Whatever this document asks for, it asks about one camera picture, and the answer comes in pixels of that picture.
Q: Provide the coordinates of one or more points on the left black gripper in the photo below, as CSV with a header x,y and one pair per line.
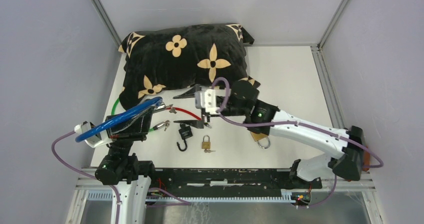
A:
x,y
135,128

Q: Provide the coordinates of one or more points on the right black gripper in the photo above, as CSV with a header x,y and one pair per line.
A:
x,y
196,123

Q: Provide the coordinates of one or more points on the black padlock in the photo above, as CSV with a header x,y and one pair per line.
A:
x,y
185,132

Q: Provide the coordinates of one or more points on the blue cable lock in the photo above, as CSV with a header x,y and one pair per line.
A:
x,y
118,119

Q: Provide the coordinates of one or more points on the small brass padlock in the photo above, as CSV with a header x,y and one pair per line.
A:
x,y
206,144

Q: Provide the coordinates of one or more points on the large brass padlock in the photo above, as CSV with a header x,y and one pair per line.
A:
x,y
262,140

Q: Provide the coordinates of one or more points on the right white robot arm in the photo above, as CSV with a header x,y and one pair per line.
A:
x,y
343,149

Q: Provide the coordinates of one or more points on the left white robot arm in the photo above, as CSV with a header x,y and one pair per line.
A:
x,y
129,177

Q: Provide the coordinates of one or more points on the silver keys on table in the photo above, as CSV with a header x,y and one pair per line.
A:
x,y
162,125

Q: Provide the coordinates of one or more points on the black floral pillow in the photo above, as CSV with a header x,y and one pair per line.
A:
x,y
181,57

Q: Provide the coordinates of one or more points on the brown cloth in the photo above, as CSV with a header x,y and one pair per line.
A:
x,y
366,159

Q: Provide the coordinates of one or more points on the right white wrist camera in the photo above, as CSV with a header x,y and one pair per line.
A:
x,y
209,99

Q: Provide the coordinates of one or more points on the red cable lock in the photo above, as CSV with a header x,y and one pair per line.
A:
x,y
177,109

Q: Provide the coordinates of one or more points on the green cable lock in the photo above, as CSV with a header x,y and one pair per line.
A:
x,y
114,107

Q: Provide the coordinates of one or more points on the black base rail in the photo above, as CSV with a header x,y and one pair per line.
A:
x,y
228,184

